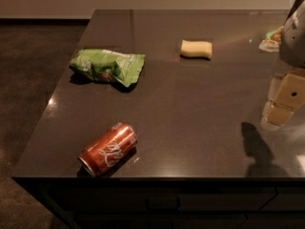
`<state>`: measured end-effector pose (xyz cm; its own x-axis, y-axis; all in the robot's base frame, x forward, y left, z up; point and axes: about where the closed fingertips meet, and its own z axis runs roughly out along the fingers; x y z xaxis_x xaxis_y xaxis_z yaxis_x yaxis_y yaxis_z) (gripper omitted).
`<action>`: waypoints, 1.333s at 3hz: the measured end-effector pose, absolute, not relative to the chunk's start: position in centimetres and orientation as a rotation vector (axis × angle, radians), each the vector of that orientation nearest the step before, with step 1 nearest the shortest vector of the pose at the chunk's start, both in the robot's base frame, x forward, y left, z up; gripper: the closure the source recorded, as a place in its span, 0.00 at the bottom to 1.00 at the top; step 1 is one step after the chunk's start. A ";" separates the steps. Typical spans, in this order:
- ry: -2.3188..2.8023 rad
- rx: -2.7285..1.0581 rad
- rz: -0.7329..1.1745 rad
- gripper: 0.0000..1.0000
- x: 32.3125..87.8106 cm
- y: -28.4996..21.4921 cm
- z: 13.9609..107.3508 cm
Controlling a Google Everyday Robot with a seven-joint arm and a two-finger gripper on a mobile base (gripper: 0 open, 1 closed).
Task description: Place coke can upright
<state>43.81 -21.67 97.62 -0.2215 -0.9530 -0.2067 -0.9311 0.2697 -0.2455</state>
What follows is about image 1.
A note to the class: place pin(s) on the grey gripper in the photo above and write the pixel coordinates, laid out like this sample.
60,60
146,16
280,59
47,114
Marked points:
294,43

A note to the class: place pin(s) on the red coke can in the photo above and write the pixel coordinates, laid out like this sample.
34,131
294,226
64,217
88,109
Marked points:
108,149

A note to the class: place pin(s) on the yellow sponge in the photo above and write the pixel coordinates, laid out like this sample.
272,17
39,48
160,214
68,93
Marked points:
196,49

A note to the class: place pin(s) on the dark box at right edge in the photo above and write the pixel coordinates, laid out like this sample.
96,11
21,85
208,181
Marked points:
297,4

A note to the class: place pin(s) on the dark cabinet with drawers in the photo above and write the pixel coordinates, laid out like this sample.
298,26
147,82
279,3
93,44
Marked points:
108,203

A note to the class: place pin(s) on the green chip bag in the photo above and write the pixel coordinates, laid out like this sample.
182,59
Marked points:
102,65

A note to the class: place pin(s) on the black drawer handle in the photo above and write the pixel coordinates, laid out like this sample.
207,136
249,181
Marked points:
156,203

